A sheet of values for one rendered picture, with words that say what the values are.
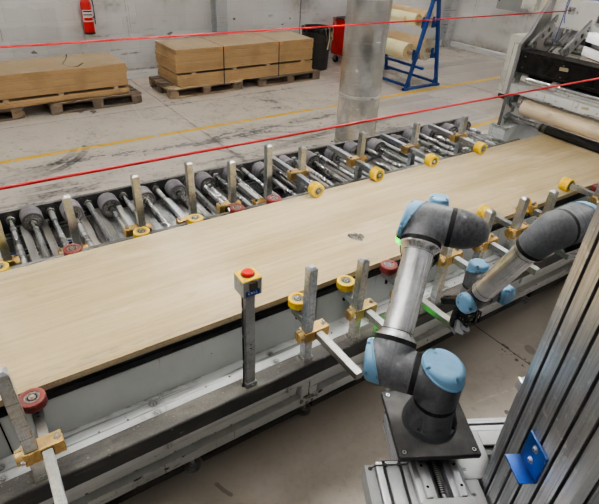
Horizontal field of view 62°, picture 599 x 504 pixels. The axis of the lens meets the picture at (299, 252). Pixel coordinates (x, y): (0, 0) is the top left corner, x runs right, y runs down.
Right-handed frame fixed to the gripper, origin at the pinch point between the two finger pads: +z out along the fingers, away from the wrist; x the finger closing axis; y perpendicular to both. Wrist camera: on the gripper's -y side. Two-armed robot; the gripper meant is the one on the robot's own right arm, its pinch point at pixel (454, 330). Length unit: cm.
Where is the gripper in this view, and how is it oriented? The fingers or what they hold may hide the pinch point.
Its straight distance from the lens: 216.1
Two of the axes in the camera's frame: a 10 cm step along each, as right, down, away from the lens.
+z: -0.4, 8.4, 5.5
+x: 8.4, -2.7, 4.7
